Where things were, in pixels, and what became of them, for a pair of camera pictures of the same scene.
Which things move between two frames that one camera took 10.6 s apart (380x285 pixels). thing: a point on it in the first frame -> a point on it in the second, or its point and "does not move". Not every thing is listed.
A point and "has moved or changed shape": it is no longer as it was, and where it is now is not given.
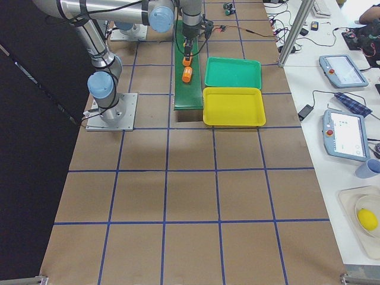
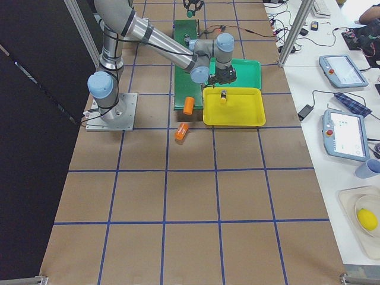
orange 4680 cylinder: (187, 74) -> (181, 132)
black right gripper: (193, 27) -> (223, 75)
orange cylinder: (186, 63) has moved or changed shape
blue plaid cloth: (353, 104) does not move
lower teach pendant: (345, 135) does not move
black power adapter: (304, 111) does not move
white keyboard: (319, 15) does not move
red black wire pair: (221, 28) does not move
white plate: (370, 202) does not move
